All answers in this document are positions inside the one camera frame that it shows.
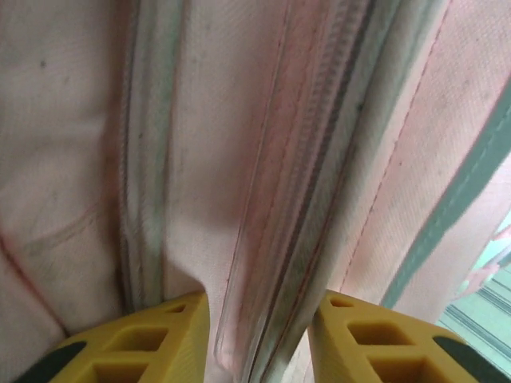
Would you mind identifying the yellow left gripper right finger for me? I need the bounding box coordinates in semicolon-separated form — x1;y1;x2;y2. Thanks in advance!
309;290;511;383

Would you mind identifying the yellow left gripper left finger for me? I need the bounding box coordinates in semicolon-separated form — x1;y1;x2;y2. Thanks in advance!
11;290;212;383

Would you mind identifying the pink backpack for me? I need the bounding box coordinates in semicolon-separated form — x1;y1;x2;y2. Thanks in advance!
0;0;511;383

